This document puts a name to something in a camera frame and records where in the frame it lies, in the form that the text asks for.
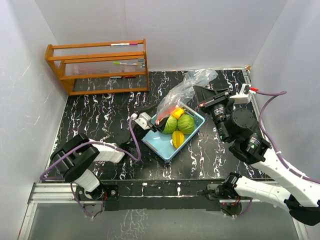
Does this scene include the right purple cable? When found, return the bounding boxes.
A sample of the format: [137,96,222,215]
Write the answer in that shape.
[254,89,320,185]

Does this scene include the white pink pen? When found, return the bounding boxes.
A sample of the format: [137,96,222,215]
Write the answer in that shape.
[110,42,138,47]

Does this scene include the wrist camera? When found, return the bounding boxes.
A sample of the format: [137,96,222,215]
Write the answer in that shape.
[130,112,152,130]
[230,84,258,104]

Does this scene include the orange bell pepper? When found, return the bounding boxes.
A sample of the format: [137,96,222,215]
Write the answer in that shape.
[171,107,185,120]

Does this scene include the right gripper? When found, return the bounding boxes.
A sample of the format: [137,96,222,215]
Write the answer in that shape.
[193,85,234,143]

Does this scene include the clear zip top bag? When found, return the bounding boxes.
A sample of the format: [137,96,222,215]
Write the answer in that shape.
[155,68,218,125]

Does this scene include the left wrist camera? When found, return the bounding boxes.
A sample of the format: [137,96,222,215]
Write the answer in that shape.
[130,112,152,130]

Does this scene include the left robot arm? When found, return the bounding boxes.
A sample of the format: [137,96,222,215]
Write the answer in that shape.
[48,103,159,200]

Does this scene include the yellow star fruit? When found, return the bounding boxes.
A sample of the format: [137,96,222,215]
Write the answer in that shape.
[172,130,185,149]

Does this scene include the green yellow pen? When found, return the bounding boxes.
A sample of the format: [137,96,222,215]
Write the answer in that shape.
[112,62,138,66]

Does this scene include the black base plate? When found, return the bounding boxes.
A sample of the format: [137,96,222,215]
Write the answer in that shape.
[74,178,243,213]

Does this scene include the green cabbage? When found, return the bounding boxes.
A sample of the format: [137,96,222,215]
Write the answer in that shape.
[177,114,195,135]
[161,115,178,134]

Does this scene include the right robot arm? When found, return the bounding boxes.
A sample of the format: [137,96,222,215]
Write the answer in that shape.
[193,84,320,226]

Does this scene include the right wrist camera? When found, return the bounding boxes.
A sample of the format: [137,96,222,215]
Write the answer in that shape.
[230,84,258,104]

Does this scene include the wooden shelf rack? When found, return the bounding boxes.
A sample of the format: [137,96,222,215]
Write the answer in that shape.
[44,39,150,96]

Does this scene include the aluminium frame rail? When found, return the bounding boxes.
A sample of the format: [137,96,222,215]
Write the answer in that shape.
[18,181,121,240]

